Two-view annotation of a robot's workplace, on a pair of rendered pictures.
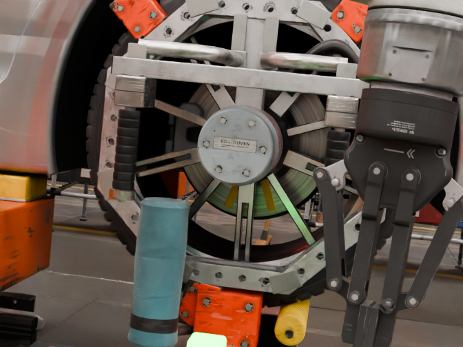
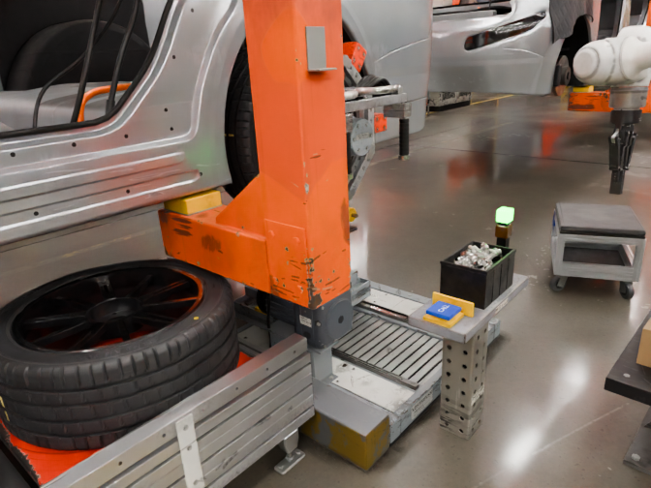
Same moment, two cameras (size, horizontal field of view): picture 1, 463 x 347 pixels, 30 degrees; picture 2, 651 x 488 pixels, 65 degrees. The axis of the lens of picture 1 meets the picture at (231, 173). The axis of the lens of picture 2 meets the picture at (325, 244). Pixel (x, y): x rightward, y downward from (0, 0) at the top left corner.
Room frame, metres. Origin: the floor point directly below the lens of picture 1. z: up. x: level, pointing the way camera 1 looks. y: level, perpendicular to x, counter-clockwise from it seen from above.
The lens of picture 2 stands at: (0.54, 1.53, 1.13)
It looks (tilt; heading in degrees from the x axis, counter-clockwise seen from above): 21 degrees down; 305
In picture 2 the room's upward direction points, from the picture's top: 3 degrees counter-clockwise
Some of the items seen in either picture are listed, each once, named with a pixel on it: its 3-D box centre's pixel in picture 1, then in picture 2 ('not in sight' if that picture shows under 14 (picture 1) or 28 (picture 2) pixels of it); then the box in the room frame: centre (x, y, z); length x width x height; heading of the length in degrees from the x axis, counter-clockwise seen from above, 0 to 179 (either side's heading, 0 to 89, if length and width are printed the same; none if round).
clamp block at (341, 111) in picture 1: (341, 111); (397, 109); (1.40, -0.17, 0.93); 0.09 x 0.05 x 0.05; 173
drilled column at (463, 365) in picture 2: not in sight; (463, 369); (0.97, 0.23, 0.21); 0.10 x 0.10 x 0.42; 83
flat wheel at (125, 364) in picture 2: not in sight; (121, 338); (1.78, 0.83, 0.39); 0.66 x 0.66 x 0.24
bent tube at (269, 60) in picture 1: (306, 46); (366, 80); (1.49, -0.11, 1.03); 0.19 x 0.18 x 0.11; 173
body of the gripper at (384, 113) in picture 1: (400, 151); (624, 126); (0.68, -0.13, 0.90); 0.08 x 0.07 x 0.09; 72
